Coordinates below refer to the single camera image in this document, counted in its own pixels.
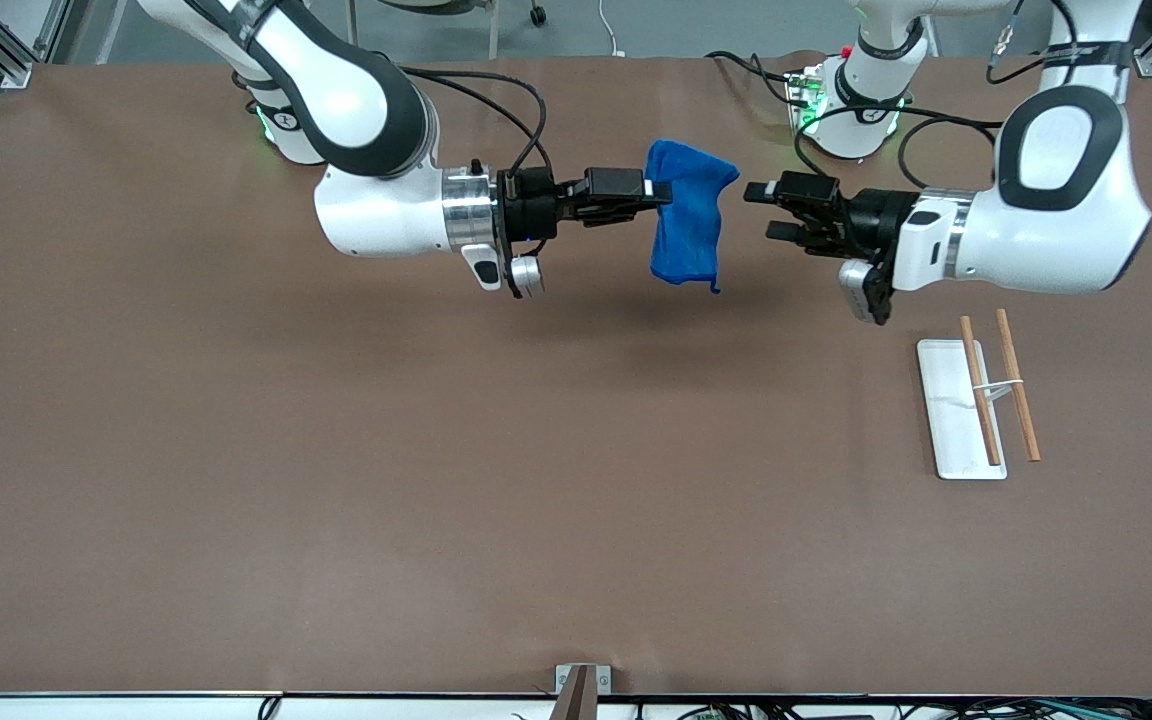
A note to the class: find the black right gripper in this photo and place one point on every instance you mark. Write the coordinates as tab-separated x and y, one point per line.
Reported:
530	207

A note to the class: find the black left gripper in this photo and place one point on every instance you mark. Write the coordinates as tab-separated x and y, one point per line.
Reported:
873	222

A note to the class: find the blue towel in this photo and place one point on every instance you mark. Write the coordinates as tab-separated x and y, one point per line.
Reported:
691	200

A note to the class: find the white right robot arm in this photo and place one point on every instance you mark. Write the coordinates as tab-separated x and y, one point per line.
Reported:
356	100

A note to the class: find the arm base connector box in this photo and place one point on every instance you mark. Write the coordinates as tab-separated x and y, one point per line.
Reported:
804	95

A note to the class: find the black chair caster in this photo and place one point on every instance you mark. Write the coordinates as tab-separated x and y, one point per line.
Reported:
537	15

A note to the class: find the metal chair leg frame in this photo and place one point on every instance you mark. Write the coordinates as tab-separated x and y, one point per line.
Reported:
491	25

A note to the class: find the grey metal bracket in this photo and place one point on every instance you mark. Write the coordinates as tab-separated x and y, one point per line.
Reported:
604	678

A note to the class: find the brown post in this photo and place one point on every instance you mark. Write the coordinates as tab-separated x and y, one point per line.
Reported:
578	700

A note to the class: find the white table edge rail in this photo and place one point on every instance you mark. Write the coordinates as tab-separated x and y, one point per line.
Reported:
136	706

